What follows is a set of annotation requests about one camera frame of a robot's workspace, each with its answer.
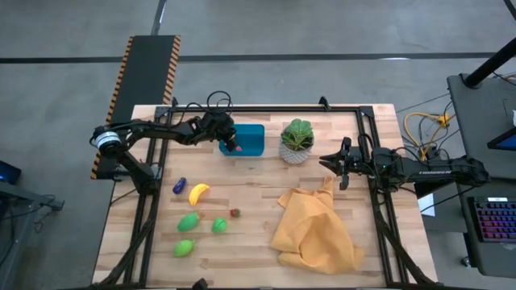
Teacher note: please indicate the green toy mango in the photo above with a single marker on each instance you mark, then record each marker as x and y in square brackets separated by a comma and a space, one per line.
[188, 222]
[183, 248]
[219, 225]

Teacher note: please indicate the black ramp with hazard stripes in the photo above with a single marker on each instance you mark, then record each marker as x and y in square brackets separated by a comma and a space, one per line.
[145, 72]

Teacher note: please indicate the backlit computer keyboard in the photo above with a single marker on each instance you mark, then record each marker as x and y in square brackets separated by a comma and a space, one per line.
[496, 219]

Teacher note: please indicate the red toy strawberry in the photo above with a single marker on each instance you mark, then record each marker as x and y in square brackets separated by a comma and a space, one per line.
[235, 213]

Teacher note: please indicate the black aluminium rig frame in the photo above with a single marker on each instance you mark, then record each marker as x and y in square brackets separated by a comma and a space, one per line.
[282, 108]

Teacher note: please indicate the blue-lit dark device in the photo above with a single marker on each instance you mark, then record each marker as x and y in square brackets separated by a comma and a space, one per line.
[8, 173]

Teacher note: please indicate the teal plastic tupperware container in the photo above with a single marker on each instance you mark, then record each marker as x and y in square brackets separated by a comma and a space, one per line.
[252, 137]

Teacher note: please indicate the yellow toy banana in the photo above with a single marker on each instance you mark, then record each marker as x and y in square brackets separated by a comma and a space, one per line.
[195, 196]

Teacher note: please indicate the potted plant in patterned pot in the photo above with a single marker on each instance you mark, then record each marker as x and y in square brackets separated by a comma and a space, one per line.
[297, 137]

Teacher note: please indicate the orange waffle cloth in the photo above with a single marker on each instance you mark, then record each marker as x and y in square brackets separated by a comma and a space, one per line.
[310, 229]

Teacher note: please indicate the grey metal stand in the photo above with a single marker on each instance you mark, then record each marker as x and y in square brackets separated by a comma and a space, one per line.
[16, 225]

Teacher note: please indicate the grey keyboard desk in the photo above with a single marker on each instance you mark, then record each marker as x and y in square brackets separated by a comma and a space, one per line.
[483, 258]

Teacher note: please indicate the purple toy eggplant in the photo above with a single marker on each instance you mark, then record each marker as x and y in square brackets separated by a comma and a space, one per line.
[179, 186]

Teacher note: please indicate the flat computer monitor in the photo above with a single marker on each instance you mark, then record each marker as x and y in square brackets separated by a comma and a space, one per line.
[508, 142]

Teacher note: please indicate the grey side desk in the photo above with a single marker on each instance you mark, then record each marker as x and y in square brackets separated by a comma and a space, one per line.
[479, 117]

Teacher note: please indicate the person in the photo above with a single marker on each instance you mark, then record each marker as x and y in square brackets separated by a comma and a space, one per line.
[200, 284]

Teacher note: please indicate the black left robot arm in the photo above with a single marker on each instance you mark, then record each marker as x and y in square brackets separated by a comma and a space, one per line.
[157, 129]

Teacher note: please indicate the white paper sheet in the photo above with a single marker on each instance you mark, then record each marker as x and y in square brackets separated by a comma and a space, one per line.
[426, 205]

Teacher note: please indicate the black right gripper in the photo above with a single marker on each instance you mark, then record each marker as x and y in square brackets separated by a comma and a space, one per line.
[359, 163]

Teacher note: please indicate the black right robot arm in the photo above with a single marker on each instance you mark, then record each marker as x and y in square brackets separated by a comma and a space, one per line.
[443, 171]

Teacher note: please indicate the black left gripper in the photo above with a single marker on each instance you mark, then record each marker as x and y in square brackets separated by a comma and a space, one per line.
[217, 125]

